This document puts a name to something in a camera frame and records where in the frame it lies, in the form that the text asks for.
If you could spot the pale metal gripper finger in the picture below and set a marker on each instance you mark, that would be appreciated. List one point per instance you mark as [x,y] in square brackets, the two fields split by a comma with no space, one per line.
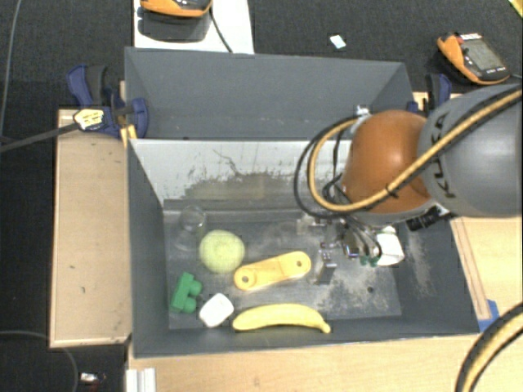
[325,255]
[327,272]

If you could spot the yellow flat tool with holes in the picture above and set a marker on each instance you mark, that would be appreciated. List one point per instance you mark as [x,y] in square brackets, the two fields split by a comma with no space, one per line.
[271,274]

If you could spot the yellow banana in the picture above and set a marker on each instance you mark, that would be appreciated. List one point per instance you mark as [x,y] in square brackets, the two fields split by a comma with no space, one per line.
[280,318]

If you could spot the green apple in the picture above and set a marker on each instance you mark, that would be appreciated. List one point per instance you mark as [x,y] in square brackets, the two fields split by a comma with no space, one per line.
[222,251]

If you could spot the white small box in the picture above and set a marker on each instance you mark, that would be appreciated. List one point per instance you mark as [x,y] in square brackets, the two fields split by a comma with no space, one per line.
[216,310]

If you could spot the clear glass cup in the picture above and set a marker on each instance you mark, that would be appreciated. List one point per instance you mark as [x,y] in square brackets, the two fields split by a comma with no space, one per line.
[191,221]

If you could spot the green toy block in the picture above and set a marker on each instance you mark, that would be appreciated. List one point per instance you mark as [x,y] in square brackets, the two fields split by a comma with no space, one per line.
[184,294]

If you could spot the grey metal bin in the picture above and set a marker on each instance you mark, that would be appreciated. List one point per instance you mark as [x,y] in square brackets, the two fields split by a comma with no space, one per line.
[261,96]

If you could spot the pale wood board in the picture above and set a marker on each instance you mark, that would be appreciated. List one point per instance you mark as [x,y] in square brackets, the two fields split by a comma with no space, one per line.
[92,239]

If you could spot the black cylinder on white bracket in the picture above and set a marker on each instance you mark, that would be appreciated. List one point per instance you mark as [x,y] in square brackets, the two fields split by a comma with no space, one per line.
[390,248]

